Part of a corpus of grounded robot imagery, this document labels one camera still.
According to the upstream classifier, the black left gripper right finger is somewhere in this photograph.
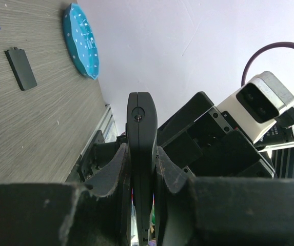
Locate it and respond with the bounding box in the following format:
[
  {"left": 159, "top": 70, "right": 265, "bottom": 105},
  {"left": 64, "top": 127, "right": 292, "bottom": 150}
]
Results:
[{"left": 154, "top": 148, "right": 294, "bottom": 245}]

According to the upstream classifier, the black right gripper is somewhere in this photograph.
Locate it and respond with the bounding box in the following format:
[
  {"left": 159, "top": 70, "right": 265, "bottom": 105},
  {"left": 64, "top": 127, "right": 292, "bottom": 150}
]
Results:
[{"left": 157, "top": 91, "right": 275, "bottom": 178}]

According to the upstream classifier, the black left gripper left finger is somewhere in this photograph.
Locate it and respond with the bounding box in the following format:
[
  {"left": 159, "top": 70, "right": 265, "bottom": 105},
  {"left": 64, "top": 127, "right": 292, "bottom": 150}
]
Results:
[{"left": 0, "top": 144, "right": 131, "bottom": 245}]

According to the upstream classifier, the black remote control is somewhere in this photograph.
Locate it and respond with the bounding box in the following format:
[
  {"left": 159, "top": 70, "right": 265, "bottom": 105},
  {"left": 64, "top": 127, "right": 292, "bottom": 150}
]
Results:
[{"left": 126, "top": 92, "right": 158, "bottom": 245}]

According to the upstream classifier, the black battery cover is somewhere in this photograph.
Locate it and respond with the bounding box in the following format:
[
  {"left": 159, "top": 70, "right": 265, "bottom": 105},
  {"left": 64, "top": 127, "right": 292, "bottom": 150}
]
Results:
[{"left": 5, "top": 47, "right": 37, "bottom": 91}]

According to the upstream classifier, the blue polka dot plate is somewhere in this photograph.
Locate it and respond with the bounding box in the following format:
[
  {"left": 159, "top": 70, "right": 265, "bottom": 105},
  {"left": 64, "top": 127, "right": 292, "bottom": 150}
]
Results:
[{"left": 62, "top": 3, "right": 100, "bottom": 80}]

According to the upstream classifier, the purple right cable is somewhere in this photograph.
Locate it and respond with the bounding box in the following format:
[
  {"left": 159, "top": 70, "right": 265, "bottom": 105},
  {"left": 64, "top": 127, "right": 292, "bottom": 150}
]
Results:
[{"left": 240, "top": 41, "right": 294, "bottom": 128}]

